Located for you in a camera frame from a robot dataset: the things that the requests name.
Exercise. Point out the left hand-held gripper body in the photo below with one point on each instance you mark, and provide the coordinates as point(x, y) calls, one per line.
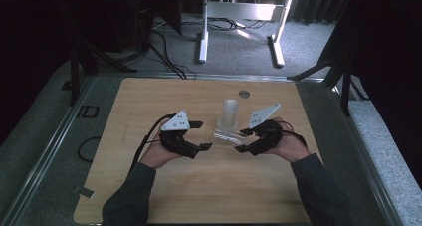
point(175, 141)

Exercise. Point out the white desk frame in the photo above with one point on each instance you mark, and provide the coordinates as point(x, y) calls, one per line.
point(245, 11)

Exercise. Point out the grey tape piece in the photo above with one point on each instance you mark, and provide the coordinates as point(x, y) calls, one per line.
point(87, 192)

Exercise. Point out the person's left hand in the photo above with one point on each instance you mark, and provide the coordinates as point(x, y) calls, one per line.
point(156, 156)

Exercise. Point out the round grey table grommet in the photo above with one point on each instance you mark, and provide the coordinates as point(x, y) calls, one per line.
point(244, 94)

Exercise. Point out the black metal stand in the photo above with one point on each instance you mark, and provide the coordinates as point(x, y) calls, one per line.
point(346, 93)
point(74, 76)

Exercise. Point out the small black tape square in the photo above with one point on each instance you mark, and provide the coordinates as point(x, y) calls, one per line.
point(66, 85)

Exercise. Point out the grey pleated curtain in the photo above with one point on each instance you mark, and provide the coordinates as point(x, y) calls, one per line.
point(315, 7)

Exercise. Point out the dark curtain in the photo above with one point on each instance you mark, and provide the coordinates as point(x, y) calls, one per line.
point(388, 70)
point(30, 53)

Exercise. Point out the dark equipment tower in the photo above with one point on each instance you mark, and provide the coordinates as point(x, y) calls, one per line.
point(132, 20)

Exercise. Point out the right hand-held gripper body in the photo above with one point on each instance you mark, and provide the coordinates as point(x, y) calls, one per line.
point(267, 136)

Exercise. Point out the stack of clear plastic cups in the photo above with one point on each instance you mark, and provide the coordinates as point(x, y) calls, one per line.
point(229, 114)

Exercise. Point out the person's right hand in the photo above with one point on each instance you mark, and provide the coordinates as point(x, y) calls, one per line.
point(292, 149)

